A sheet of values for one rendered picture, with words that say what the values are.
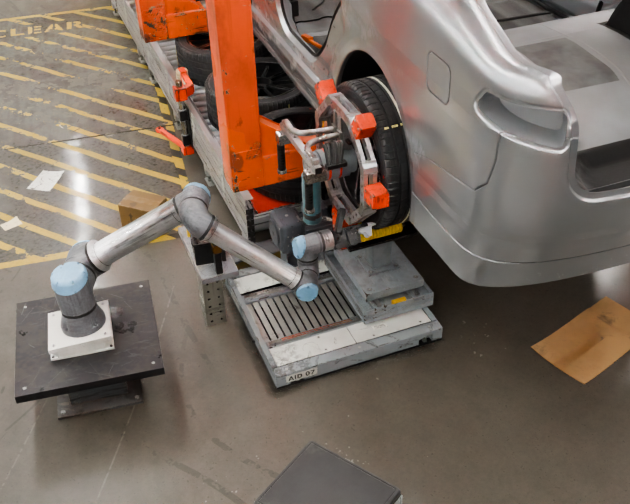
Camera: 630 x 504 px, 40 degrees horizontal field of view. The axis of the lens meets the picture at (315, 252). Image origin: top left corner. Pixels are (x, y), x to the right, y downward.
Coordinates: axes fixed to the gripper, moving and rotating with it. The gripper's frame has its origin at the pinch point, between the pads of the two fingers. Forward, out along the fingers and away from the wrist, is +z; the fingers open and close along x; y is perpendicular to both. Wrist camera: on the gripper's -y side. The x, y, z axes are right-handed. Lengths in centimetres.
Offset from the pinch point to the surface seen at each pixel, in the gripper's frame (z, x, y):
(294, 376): -46, -28, 55
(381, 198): -3.2, 26.5, -5.7
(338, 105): -7, 19, -49
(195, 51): -17, -176, -157
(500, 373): 42, -11, 79
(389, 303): 9, -35, 35
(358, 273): 1.1, -41.4, 16.9
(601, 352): 91, -5, 84
